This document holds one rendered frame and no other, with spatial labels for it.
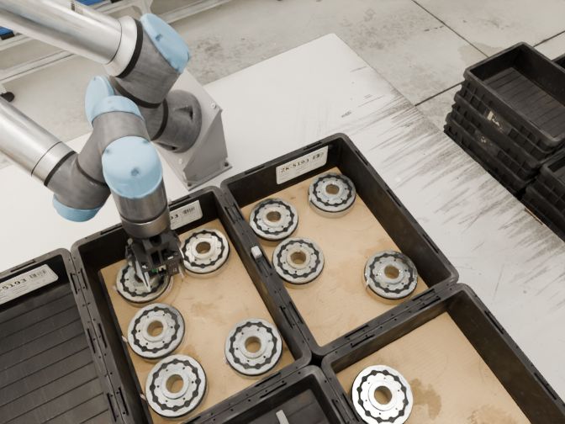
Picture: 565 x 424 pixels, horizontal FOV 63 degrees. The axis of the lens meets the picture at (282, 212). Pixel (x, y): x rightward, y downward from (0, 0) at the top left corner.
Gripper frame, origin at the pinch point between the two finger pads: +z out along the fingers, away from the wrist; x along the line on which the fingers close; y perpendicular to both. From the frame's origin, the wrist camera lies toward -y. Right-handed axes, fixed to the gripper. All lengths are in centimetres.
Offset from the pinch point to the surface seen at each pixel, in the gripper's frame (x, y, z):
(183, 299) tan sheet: 2.2, 6.8, 2.0
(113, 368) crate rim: -12.7, 17.4, -6.4
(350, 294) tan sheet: 31.3, 21.1, -0.8
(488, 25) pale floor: 226, -108, 62
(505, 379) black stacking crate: 45, 48, -4
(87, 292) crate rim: -12.8, 2.6, -6.5
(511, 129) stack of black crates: 124, -13, 21
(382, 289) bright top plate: 35.6, 24.3, -4.5
